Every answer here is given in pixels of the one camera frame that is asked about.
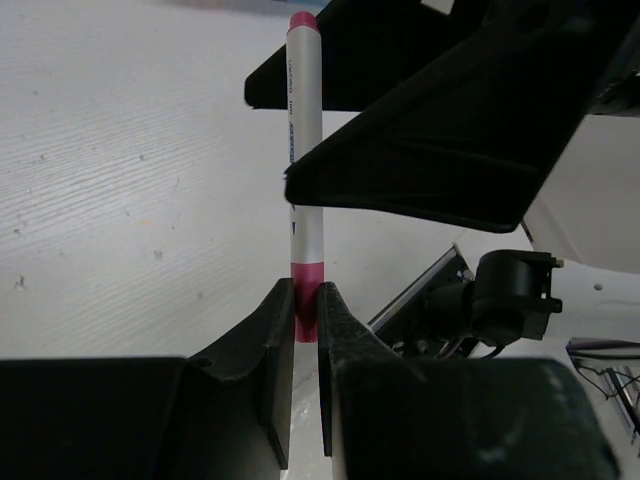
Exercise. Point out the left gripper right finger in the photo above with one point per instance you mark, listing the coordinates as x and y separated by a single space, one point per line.
384 417

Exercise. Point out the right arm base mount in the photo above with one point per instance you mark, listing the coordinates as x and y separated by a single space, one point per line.
518 295

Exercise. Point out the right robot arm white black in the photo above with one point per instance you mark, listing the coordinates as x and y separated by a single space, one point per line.
587 210

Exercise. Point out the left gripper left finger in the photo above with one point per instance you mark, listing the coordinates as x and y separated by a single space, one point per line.
223 413

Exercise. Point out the white marker pink cap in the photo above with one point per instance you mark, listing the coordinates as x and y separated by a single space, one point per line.
305 132

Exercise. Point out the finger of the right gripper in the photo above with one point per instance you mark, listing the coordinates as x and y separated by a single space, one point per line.
370 48
471 138

